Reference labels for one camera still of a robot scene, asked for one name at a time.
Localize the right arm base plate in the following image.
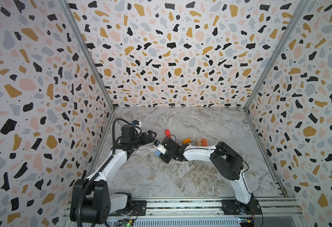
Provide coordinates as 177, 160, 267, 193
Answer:
221, 197, 262, 215

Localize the orange-red wood block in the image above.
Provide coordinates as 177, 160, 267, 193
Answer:
202, 139, 208, 147

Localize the yellow-orange wood block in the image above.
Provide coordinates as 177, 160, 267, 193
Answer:
183, 138, 191, 144

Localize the natural wood block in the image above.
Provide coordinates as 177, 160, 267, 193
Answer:
197, 139, 203, 147

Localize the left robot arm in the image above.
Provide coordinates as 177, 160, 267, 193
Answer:
70, 123, 157, 227

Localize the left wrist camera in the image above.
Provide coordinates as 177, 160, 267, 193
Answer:
131, 120, 142, 127

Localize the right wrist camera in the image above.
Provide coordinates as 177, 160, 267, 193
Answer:
153, 140, 167, 154

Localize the frame aluminium post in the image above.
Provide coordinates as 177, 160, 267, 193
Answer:
58, 0, 114, 112
244, 0, 309, 113

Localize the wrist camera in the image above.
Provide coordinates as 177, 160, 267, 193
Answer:
153, 140, 167, 154
131, 120, 142, 127

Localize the left frame aluminium post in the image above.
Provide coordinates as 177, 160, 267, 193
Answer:
58, 0, 114, 112

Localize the right frame aluminium post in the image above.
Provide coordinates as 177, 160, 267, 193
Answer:
244, 0, 309, 113

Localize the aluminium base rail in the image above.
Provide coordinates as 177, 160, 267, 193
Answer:
62, 196, 306, 227

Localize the red wood block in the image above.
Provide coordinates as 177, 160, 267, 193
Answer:
165, 129, 171, 138

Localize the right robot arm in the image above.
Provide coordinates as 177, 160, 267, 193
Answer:
154, 138, 262, 215

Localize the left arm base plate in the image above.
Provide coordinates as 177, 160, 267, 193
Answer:
109, 200, 147, 218

